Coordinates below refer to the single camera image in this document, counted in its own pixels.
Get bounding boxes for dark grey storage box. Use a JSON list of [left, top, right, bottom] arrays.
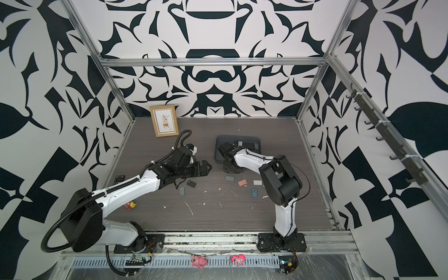
[[214, 135, 261, 163]]

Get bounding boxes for pink eraser centre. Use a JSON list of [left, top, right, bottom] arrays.
[[238, 180, 247, 187]]

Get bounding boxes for blue eraser centre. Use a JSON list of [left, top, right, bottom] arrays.
[[251, 188, 258, 198]]

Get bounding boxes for wall hook rail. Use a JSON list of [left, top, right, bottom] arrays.
[[347, 89, 429, 186]]

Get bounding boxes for black remote control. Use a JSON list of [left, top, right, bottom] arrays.
[[113, 175, 126, 185]]

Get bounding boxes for pink pig toy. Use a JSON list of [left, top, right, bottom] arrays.
[[190, 255, 208, 270]]

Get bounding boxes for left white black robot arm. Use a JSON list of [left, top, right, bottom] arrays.
[[59, 145, 212, 253]]

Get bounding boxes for black eraser left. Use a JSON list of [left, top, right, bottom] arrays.
[[187, 180, 197, 188]]

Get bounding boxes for black corrugated cable hose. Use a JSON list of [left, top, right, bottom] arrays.
[[104, 244, 137, 277]]

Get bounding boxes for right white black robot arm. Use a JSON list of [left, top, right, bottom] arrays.
[[217, 142, 303, 251]]

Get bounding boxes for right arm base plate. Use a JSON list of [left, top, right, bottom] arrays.
[[257, 232, 308, 253]]

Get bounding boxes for small red yellow toy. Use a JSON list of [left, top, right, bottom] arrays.
[[124, 202, 137, 210]]

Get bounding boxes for pink clip toy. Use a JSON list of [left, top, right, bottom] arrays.
[[231, 254, 246, 267]]

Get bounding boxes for wooden picture frame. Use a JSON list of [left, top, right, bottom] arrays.
[[149, 105, 180, 137]]

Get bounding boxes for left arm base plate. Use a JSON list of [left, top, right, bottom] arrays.
[[113, 234, 166, 254]]

